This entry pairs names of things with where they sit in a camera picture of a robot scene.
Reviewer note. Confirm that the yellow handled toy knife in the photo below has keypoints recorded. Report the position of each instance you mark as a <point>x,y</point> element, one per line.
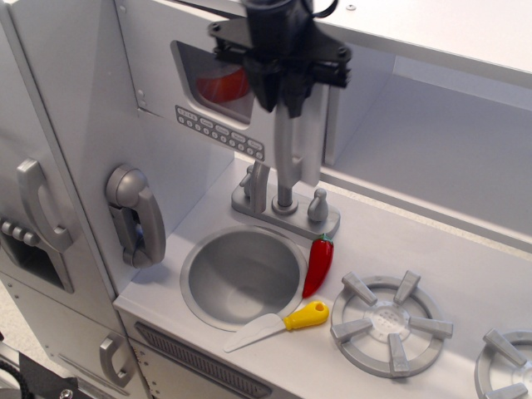
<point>312,314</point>

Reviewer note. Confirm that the red toy chili pepper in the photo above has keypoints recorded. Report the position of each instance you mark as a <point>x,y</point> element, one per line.
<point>319,262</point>

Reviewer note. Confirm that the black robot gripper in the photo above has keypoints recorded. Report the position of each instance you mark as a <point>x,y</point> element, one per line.
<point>277,34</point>

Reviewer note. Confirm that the white toy microwave door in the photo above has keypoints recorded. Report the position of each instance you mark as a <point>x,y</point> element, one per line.
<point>168,47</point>

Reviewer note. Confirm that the grey toy stove burner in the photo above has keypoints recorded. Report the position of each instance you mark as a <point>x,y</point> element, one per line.
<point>388,326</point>

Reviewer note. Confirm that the grey toy faucet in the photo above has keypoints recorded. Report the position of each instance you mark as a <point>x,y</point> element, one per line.
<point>281,206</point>

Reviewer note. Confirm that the grey ice dispenser panel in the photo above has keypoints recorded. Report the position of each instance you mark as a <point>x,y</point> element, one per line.
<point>27,251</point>

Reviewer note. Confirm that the grey lower door handle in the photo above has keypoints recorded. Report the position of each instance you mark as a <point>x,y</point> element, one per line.
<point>114,366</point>

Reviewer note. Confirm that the grey oven vent grille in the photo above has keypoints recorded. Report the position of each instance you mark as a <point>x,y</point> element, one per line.
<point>206,366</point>

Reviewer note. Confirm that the orange toy food in microwave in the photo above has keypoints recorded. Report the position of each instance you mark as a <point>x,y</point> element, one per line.
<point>227,84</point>

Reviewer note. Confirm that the round grey toy sink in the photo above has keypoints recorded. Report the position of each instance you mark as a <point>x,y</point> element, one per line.
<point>241,273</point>

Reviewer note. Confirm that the grey toy wall telephone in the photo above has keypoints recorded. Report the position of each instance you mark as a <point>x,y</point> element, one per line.
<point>137,218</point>

